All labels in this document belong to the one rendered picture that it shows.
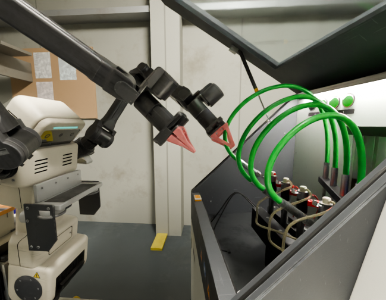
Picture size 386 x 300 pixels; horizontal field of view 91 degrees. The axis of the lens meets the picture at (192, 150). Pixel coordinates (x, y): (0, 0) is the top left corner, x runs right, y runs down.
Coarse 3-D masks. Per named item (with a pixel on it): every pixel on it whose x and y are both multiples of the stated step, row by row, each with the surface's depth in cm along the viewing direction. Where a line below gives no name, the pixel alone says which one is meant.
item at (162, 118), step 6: (156, 108) 49; (162, 108) 50; (150, 114) 50; (156, 114) 49; (162, 114) 49; (168, 114) 50; (180, 114) 47; (150, 120) 50; (156, 120) 49; (162, 120) 49; (168, 120) 49; (174, 120) 48; (156, 126) 50; (162, 126) 49; (168, 126) 49
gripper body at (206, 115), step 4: (204, 112) 63; (208, 112) 63; (200, 116) 63; (204, 116) 63; (208, 116) 63; (212, 116) 63; (220, 116) 60; (200, 120) 64; (204, 120) 63; (208, 120) 63; (212, 120) 63; (216, 120) 60; (220, 120) 60; (200, 124) 65; (204, 124) 64; (208, 124) 63; (212, 124) 60; (204, 128) 65; (208, 128) 60; (208, 132) 60
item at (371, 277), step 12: (384, 204) 32; (384, 216) 32; (384, 228) 31; (372, 240) 32; (384, 240) 31; (372, 252) 32; (384, 252) 30; (372, 264) 32; (384, 264) 30; (360, 276) 33; (372, 276) 31; (384, 276) 30; (360, 288) 33; (372, 288) 31; (384, 288) 29
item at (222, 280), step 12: (192, 204) 94; (204, 204) 84; (192, 216) 95; (204, 216) 72; (204, 228) 64; (204, 240) 57; (216, 240) 58; (204, 252) 56; (216, 252) 52; (216, 264) 48; (204, 276) 57; (216, 276) 44; (228, 276) 44; (204, 288) 57; (216, 288) 41; (228, 288) 41
